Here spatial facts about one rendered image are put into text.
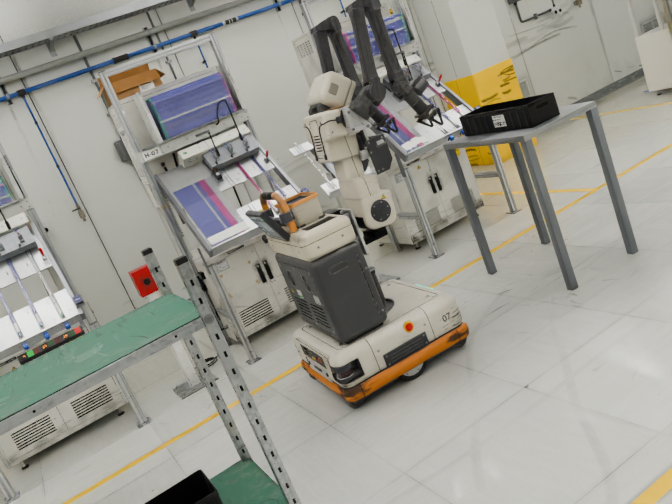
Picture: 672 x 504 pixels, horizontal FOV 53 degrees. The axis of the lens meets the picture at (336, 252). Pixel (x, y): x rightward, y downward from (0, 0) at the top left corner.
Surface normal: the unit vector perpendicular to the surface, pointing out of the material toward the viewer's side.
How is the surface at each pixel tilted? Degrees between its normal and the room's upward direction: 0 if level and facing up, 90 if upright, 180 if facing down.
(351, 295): 90
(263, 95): 90
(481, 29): 90
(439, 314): 90
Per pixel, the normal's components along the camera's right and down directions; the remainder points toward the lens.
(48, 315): 0.07, -0.58
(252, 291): 0.45, 0.05
